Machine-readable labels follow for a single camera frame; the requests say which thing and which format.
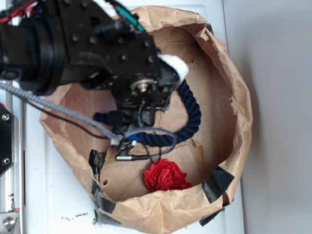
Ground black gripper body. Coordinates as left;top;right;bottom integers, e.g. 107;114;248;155
58;0;179;107

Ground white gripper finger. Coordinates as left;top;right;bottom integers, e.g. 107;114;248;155
158;54;189;80

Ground dark blue rope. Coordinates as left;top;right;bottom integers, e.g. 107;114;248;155
94;79;202;147

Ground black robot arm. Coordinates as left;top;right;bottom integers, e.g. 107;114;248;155
0;0;189;108

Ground red crumpled paper ball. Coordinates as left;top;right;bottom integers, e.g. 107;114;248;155
143;159;193;192

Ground brown paper bag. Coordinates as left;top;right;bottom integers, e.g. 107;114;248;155
40;5;253;234

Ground grey braided cable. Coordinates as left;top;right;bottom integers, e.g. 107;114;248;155
0;81;177;156

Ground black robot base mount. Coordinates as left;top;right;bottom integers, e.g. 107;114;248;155
0;105;14;177

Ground aluminium frame rail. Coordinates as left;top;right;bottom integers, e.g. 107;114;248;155
0;90;26;234

